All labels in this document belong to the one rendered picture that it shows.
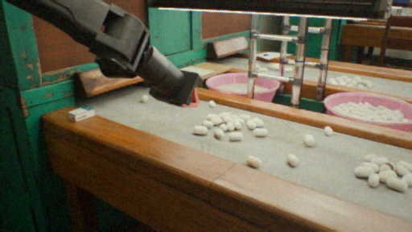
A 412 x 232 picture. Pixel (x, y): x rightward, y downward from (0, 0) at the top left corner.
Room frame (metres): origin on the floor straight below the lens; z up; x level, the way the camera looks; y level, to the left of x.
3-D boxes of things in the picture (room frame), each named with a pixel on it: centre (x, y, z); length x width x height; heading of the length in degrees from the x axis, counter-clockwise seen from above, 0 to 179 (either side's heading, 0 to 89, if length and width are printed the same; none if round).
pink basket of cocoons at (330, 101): (0.91, -0.49, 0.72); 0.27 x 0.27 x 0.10
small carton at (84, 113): (0.83, 0.34, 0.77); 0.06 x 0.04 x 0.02; 144
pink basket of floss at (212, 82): (1.17, -0.13, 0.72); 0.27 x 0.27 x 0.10
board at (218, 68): (1.30, 0.04, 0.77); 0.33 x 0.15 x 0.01; 144
